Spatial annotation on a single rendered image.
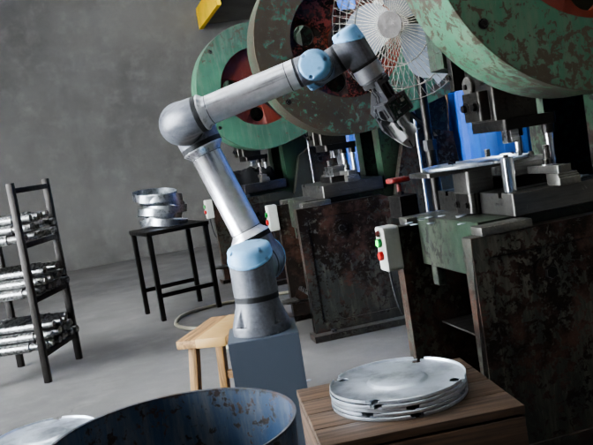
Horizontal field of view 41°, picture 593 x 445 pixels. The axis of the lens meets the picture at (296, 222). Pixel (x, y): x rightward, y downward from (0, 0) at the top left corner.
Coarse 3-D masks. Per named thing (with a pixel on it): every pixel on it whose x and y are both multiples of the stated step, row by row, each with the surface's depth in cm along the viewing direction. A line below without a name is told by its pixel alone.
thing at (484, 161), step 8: (464, 160) 236; (472, 160) 236; (480, 160) 222; (488, 160) 216; (496, 160) 218; (424, 168) 228; (432, 168) 232; (440, 168) 225; (448, 168) 211; (456, 168) 209; (464, 168) 208
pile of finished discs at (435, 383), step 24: (384, 360) 183; (408, 360) 182; (432, 360) 179; (336, 384) 173; (360, 384) 170; (384, 384) 166; (408, 384) 163; (432, 384) 162; (456, 384) 160; (336, 408) 165; (360, 408) 158; (384, 408) 156; (408, 408) 156; (432, 408) 156
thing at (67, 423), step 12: (48, 420) 233; (60, 420) 231; (72, 420) 229; (84, 420) 227; (12, 432) 227; (24, 432) 225; (36, 432) 222; (48, 432) 220; (60, 432) 218; (0, 444) 218; (12, 444) 216; (24, 444) 214; (36, 444) 212; (48, 444) 211
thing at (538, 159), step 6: (528, 156) 217; (540, 156) 218; (516, 162) 216; (522, 162) 217; (528, 162) 217; (534, 162) 218; (540, 162) 218; (492, 168) 228; (498, 168) 225; (516, 168) 216; (522, 168) 217; (492, 174) 229; (498, 174) 226; (516, 174) 217
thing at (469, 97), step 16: (464, 80) 225; (464, 96) 223; (480, 96) 215; (496, 96) 214; (512, 96) 215; (464, 112) 222; (480, 112) 216; (496, 112) 214; (512, 112) 215; (528, 112) 216
